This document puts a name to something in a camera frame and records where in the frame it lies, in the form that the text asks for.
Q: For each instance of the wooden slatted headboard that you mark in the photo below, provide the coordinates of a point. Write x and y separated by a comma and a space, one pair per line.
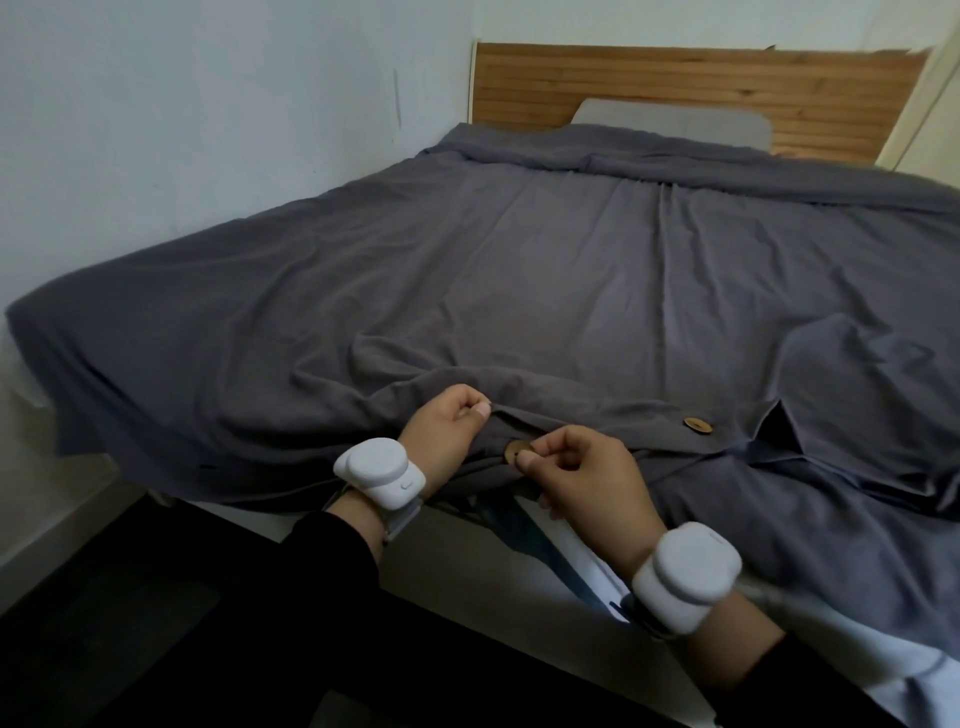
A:
675, 82

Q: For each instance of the person's right hand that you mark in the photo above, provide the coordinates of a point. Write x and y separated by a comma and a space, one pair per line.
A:
600, 495

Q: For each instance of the round wooden button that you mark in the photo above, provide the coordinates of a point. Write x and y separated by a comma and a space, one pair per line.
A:
697, 425
514, 452

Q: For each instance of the person's right forearm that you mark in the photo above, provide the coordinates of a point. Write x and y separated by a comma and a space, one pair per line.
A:
750, 652

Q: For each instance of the white patterned bed sheet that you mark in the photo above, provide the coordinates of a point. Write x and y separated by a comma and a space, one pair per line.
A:
585, 570

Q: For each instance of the gray pillow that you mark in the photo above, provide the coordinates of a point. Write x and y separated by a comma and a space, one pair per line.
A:
675, 124

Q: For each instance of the person's left hand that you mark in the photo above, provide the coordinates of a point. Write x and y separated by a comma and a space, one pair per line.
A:
442, 442

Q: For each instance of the gray duvet cover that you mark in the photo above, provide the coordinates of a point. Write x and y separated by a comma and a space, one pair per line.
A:
525, 285

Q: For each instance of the person's left forearm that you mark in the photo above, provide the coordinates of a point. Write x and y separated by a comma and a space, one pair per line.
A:
337, 547

